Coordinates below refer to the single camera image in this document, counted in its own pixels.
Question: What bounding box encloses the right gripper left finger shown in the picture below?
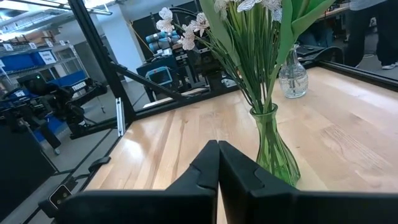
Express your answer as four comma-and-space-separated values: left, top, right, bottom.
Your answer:
58, 139, 221, 224

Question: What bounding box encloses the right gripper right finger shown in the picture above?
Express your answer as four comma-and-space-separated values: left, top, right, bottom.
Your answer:
218, 139, 398, 224

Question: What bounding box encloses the small white flower bunch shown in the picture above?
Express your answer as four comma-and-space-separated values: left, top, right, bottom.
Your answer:
155, 6, 259, 113

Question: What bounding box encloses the large white flower bunch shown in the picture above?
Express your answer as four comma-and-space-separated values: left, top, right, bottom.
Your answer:
213, 0, 284, 114

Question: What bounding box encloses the green glass vase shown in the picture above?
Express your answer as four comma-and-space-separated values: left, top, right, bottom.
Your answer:
249, 103, 302, 187

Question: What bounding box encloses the clear glass vase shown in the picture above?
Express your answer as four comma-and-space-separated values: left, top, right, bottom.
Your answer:
278, 43, 309, 100

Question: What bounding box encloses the teach pendant with screen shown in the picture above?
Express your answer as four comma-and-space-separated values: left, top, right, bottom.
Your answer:
145, 66, 174, 87

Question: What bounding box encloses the blue storage bin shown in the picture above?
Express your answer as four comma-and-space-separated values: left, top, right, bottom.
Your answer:
0, 51, 47, 72
46, 70, 88, 88

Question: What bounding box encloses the person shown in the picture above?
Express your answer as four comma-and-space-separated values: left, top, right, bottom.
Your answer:
343, 0, 398, 70

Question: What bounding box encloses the small black camera module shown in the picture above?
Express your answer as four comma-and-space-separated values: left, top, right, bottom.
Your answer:
48, 184, 74, 210

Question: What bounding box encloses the black aluminium table frame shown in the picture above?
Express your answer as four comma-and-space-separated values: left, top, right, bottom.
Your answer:
23, 0, 398, 224

